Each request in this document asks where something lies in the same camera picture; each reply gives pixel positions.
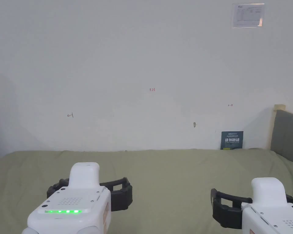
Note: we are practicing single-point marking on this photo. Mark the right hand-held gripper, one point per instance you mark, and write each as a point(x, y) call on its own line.
point(268, 214)

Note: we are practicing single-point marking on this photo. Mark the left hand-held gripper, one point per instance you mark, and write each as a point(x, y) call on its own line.
point(70, 204)

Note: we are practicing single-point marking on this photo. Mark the dark blue sign card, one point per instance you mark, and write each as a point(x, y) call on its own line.
point(232, 140)

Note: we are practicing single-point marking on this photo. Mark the grey padded headboard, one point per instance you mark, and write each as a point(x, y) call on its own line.
point(289, 136)

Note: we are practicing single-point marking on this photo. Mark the bed with pale green sheet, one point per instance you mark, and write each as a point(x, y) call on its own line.
point(171, 175)

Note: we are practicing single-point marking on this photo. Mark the white paper notice sheet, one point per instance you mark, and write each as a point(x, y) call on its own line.
point(247, 15)

